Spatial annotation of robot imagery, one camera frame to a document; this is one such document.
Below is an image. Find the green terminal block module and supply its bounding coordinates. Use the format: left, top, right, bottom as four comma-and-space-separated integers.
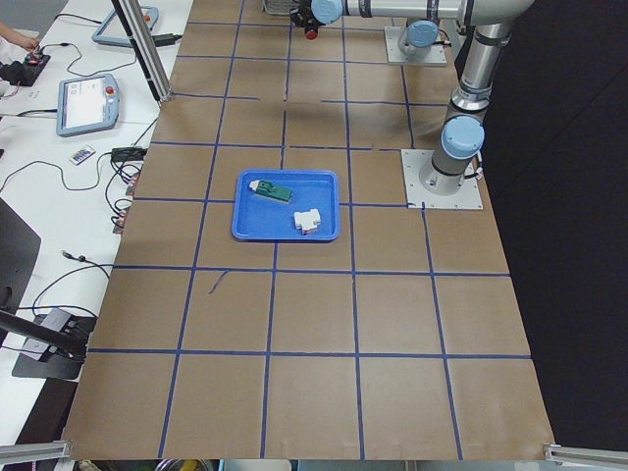
249, 180, 293, 203

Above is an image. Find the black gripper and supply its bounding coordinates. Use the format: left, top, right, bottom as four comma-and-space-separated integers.
288, 0, 317, 29

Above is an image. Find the blue plastic tray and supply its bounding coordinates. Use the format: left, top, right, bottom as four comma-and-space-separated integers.
232, 169, 340, 241

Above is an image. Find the wire mesh shelf rack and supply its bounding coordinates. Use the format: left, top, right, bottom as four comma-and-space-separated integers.
262, 0, 298, 16

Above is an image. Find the aluminium rail bottom left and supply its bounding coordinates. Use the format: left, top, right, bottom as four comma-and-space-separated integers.
0, 441, 72, 465

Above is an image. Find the aluminium frame post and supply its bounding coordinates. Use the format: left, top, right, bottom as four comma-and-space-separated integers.
111, 0, 172, 103

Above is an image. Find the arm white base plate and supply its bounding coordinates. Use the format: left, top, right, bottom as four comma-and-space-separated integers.
384, 26, 447, 67
400, 149, 483, 210

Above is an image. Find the white circuit breaker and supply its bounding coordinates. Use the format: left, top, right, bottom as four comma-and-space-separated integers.
293, 208, 322, 236

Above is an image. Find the grey usb hub box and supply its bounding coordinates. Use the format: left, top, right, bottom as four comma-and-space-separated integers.
24, 308, 77, 361

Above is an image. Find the blue teach pendant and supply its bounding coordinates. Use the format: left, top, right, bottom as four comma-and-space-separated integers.
56, 74, 120, 137
92, 5, 160, 48

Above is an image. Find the aluminium rail bottom right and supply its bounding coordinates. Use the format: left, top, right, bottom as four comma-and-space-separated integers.
544, 444, 628, 470

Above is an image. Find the aluminium rail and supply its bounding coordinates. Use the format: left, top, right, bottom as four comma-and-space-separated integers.
0, 441, 72, 465
544, 444, 628, 470

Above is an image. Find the near blue teach pendant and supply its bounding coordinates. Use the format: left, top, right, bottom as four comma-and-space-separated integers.
56, 74, 120, 137

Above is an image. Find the red emergency stop button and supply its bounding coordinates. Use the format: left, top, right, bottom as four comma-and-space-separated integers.
304, 29, 318, 40

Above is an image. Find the small white remote control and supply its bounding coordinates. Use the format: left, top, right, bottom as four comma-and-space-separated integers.
69, 145, 96, 166

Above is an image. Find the black power adapter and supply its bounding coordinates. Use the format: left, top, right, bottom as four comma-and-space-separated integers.
111, 146, 147, 163

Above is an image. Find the far blue teach pendant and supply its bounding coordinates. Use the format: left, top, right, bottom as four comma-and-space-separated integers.
92, 5, 160, 48

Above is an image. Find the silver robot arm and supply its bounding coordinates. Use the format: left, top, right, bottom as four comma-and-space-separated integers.
288, 0, 533, 196
397, 20, 450, 62

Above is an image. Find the black joystick controller box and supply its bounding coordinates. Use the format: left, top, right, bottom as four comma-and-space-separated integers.
1, 53, 51, 87

